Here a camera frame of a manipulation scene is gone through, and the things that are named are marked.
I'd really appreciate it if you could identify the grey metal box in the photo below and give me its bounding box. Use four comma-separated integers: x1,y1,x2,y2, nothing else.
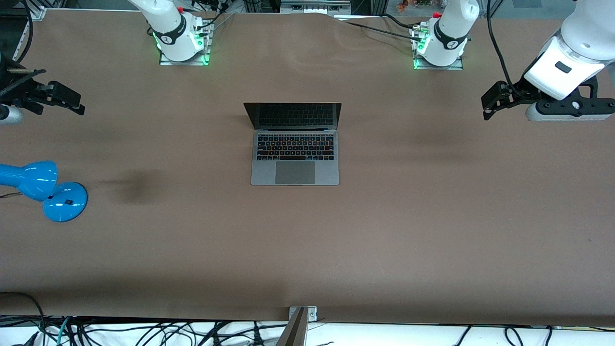
280,0,353,15

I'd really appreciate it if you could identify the aluminium table frame corner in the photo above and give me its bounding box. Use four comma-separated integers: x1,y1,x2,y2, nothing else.
13,6,47,56

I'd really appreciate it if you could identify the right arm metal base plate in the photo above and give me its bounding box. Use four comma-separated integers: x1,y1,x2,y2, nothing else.
159,18,213,66

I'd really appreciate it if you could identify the white cloth under cables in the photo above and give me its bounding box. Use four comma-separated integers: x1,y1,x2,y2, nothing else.
0,320,615,346

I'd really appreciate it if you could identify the aluminium profile beam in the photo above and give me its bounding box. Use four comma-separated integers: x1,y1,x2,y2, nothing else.
276,308,308,346

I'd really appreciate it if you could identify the teal cable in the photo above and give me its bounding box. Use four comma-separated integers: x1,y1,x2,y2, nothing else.
56,316,74,346

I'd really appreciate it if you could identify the blue desk lamp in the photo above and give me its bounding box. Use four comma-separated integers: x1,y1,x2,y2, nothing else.
0,161,89,223

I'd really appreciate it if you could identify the grey laptop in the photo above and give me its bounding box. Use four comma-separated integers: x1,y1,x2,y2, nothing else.
243,102,343,186

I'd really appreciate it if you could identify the brown table cover sheet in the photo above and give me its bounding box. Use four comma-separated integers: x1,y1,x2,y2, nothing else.
0,9,615,327

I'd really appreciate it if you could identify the black left arm hanging cable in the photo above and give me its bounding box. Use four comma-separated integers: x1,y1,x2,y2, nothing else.
487,0,524,94

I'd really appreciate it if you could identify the small metal edge bracket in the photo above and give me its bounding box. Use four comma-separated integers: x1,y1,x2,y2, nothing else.
289,306,318,322

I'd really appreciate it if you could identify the black right arm base cable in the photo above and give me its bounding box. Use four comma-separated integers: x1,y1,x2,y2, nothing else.
192,0,237,30

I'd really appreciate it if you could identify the black looped floor cable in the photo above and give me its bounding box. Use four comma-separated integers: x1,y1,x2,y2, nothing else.
0,291,47,345

